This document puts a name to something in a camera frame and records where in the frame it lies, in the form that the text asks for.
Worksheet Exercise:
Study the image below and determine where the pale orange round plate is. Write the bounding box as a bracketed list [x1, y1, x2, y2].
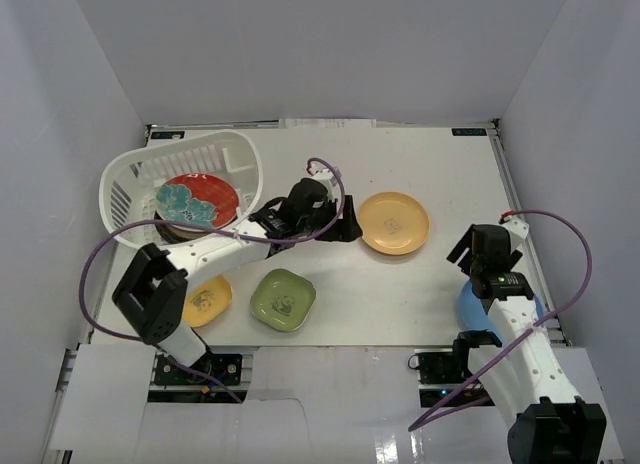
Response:
[357, 192, 430, 256]

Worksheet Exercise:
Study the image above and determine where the green square panda dish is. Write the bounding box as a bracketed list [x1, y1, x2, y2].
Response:
[250, 269, 316, 332]

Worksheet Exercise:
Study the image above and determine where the red and teal floral plate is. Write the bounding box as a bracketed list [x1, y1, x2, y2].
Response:
[155, 173, 239, 229]

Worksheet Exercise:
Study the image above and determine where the dark red rimmed plate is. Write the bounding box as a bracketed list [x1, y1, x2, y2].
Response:
[155, 224, 208, 244]

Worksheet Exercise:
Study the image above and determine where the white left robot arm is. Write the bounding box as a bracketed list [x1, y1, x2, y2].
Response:
[112, 178, 362, 383]

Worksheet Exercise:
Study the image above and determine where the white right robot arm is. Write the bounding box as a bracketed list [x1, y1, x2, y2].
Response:
[447, 219, 607, 463]

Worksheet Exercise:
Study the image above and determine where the white plastic dish bin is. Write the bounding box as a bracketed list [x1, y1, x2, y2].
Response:
[99, 130, 264, 233]

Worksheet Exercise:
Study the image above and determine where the yellow square panda dish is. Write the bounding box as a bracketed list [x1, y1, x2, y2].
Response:
[182, 276, 233, 328]

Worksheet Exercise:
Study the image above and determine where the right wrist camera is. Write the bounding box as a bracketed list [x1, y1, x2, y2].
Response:
[499, 214, 529, 252]

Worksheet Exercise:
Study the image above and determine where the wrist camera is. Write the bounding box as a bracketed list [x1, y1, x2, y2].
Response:
[499, 214, 529, 252]
[307, 162, 342, 189]

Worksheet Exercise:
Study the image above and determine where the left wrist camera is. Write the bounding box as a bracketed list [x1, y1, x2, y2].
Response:
[307, 162, 342, 189]

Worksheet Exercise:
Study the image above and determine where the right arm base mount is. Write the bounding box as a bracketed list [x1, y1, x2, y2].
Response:
[407, 348, 494, 409]

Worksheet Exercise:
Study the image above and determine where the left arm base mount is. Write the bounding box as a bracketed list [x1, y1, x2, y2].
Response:
[147, 353, 251, 404]

